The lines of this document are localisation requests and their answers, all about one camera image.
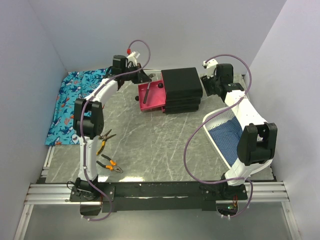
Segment yellow black needle-nose pliers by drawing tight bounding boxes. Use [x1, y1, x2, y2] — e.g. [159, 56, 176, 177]
[96, 129, 116, 156]

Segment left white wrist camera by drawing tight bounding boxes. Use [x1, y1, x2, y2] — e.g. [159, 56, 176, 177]
[126, 51, 140, 68]

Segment aluminium rail frame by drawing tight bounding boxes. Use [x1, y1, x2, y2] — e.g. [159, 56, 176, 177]
[14, 147, 302, 240]

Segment black base crossbar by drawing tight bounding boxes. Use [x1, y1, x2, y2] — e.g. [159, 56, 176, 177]
[69, 181, 248, 213]

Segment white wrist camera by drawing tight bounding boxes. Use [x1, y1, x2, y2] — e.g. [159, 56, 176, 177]
[126, 51, 140, 68]
[202, 58, 218, 78]

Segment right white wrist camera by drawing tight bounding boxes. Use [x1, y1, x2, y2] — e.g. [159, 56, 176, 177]
[202, 58, 218, 78]

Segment blue checkered cloth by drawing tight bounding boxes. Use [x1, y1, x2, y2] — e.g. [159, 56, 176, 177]
[208, 117, 243, 167]

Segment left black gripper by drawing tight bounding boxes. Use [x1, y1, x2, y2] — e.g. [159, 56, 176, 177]
[122, 63, 152, 85]

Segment black handle claw hammer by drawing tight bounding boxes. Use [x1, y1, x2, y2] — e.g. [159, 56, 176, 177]
[143, 81, 151, 104]

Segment black drawer cabinet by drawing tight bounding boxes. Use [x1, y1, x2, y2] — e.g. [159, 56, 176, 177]
[161, 67, 203, 115]

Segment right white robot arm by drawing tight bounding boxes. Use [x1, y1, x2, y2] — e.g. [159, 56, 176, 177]
[200, 60, 278, 200]

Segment white perforated basket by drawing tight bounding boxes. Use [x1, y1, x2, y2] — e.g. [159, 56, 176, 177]
[203, 105, 278, 181]

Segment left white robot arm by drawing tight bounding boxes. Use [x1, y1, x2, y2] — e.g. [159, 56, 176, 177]
[73, 51, 150, 201]

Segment orange black combination pliers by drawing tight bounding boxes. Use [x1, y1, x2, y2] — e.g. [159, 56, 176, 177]
[96, 154, 123, 173]

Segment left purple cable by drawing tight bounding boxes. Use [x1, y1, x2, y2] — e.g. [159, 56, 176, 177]
[79, 39, 152, 223]

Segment blue shark print cloth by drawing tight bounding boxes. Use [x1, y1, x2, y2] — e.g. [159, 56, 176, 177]
[44, 68, 111, 146]

